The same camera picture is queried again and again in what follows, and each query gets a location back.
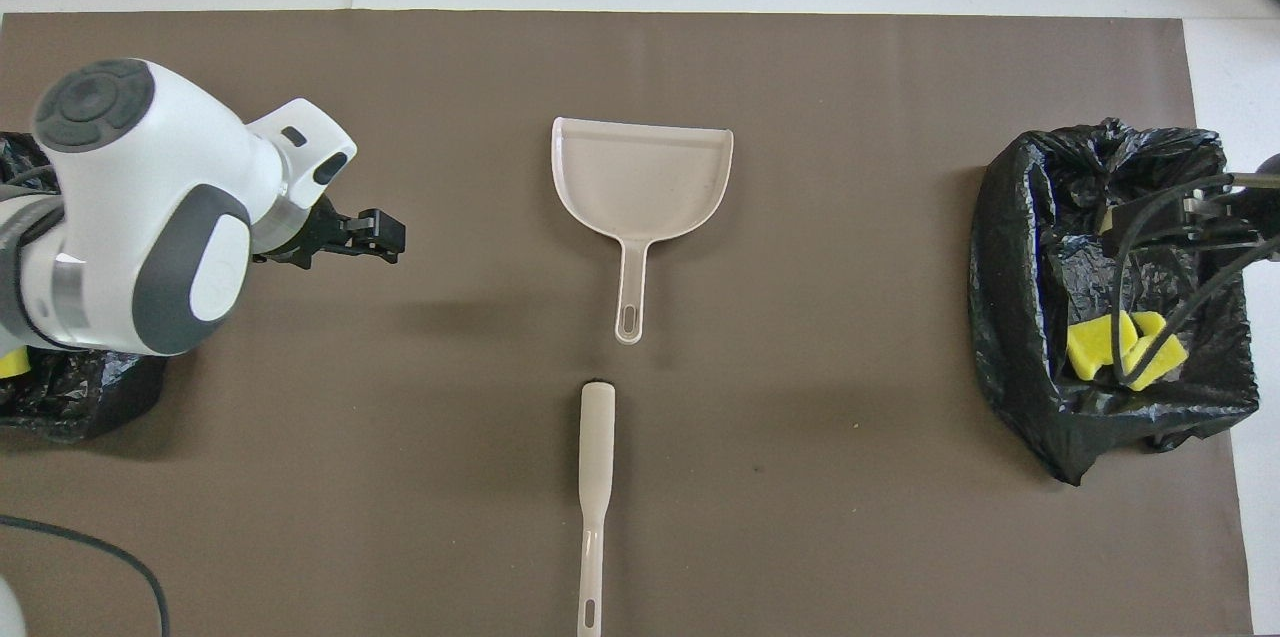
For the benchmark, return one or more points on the green and yellow sponge piece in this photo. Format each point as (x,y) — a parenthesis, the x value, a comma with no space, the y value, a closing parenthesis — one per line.
(1095,345)
(1160,355)

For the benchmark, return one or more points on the beige hand brush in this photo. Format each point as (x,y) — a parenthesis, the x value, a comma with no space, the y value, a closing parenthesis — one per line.
(597,447)

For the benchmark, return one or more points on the beige plastic dustpan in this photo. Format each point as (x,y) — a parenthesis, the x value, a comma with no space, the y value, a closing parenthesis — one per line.
(640,182)

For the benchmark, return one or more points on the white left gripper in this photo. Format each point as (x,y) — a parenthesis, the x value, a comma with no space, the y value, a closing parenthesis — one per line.
(300,167)

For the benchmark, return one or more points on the black bag lined pink bin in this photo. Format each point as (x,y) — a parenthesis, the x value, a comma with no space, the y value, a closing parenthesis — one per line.
(80,392)

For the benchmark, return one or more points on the brown table mat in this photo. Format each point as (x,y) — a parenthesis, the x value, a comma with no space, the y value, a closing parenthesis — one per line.
(800,117)

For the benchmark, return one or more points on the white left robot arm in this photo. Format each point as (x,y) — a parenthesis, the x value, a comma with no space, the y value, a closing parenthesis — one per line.
(140,207)

